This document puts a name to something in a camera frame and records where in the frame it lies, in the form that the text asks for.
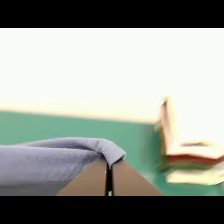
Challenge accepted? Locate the red garment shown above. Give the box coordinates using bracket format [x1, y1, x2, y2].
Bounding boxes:
[165, 154, 224, 166]

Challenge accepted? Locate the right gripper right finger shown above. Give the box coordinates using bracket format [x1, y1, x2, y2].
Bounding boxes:
[111, 159, 164, 197]

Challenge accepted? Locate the green garment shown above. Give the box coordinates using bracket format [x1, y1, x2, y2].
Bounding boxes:
[159, 160, 224, 173]

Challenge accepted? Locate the grey garment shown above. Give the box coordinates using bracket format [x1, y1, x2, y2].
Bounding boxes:
[0, 136, 127, 197]

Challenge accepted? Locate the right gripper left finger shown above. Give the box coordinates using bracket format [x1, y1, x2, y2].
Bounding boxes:
[56, 157, 109, 197]

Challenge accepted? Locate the cream garment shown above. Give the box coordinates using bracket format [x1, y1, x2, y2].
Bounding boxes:
[165, 166, 224, 186]

